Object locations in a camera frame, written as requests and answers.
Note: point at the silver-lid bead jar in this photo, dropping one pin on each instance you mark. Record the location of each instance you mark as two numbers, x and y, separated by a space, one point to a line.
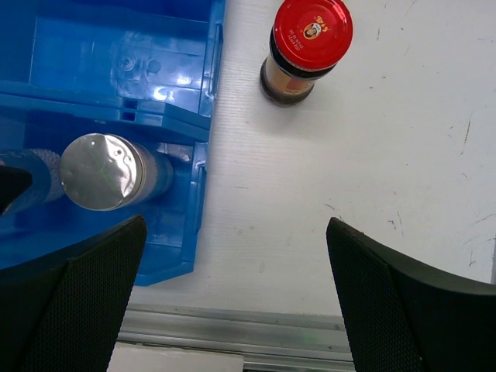
104 172
44 167

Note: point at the blue middle storage bin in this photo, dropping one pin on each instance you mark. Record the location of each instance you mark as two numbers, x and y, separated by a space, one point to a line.
162 57

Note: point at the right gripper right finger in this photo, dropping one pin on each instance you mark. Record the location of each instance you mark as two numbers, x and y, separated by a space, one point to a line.
401 314

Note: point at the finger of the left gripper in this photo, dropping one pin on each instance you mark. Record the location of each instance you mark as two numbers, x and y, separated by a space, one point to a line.
14 182

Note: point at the blue near storage bin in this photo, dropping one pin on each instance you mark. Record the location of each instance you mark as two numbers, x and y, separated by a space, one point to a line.
173 219

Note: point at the aluminium front rail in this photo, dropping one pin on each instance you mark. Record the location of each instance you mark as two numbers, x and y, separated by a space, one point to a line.
266 341

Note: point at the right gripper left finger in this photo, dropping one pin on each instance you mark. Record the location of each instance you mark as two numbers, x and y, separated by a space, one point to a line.
63 311

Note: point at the blue storage bin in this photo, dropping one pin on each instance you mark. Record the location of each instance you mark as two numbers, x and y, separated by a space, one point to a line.
173 219
162 57

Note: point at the red-lid chili jar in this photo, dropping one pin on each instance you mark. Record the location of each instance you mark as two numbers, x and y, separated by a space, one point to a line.
307 40

